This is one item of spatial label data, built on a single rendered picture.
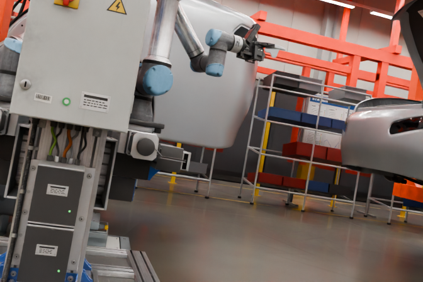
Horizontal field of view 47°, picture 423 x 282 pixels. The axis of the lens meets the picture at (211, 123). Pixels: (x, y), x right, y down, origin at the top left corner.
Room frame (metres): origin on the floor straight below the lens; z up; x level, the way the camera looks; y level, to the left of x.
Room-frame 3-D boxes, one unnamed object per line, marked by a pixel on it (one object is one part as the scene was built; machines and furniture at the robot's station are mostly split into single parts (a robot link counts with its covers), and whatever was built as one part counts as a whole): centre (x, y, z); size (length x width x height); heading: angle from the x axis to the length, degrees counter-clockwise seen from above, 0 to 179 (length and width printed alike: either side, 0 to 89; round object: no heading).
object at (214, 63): (2.09, 0.03, 1.12); 0.11 x 0.08 x 0.11; 29
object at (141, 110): (2.06, 0.32, 0.87); 0.15 x 0.15 x 0.10
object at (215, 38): (2.08, 0.03, 1.21); 0.11 x 0.08 x 0.09; 119
